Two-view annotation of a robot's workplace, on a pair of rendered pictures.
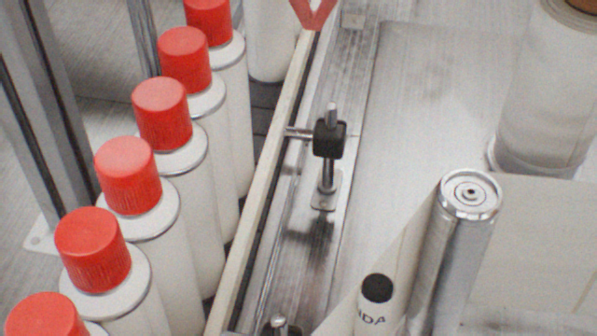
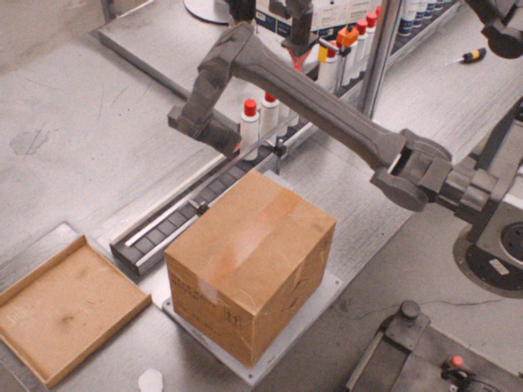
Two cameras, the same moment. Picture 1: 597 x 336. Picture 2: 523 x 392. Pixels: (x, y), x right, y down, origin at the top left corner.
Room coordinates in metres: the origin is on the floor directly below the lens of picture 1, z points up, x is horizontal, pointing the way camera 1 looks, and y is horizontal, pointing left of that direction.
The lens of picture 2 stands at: (1.77, 0.57, 2.14)
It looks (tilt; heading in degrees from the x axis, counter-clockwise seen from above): 51 degrees down; 206
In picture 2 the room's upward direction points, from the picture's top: 5 degrees clockwise
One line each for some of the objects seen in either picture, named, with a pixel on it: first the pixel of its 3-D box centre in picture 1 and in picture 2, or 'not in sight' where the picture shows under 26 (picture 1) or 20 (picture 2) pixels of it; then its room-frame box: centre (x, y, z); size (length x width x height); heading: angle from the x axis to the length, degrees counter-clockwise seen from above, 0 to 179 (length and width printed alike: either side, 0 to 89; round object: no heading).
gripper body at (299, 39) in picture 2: not in sight; (300, 33); (0.47, -0.01, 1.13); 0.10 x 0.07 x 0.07; 169
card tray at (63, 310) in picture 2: not in sight; (68, 305); (1.39, -0.13, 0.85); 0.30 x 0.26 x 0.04; 169
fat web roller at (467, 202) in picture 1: (443, 281); not in sight; (0.24, -0.10, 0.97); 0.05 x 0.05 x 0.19
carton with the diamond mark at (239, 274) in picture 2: not in sight; (251, 267); (1.14, 0.23, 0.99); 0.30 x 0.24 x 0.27; 173
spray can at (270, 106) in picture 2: not in sight; (269, 116); (0.67, 0.01, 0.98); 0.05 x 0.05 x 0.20
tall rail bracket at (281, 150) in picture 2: not in sight; (273, 156); (0.75, 0.07, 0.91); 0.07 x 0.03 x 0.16; 79
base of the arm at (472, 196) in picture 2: not in sight; (470, 193); (1.10, 0.59, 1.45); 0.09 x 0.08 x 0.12; 176
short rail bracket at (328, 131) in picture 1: (329, 148); not in sight; (0.44, -0.03, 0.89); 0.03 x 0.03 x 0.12; 79
